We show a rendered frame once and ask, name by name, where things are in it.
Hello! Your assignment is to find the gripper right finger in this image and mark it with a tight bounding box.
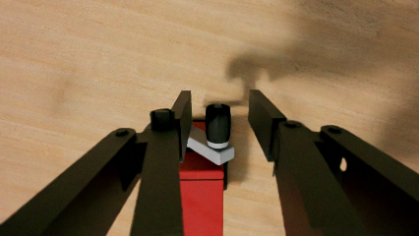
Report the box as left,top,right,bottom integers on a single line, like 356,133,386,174
248,89,419,236

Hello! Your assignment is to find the red pencil sharpener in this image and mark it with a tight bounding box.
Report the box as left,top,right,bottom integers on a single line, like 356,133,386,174
179,103,235,236

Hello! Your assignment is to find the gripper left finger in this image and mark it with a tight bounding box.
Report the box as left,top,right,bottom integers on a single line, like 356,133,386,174
0,90,193,236

